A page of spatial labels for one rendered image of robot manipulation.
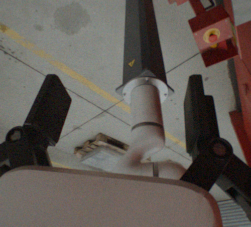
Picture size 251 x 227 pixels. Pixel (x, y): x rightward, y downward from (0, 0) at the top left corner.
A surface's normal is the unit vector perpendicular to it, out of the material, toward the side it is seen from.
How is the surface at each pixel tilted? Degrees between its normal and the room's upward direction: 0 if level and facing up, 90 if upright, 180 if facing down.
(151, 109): 90
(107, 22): 0
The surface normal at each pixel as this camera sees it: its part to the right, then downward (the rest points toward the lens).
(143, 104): -0.25, -0.62
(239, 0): -0.02, 0.77
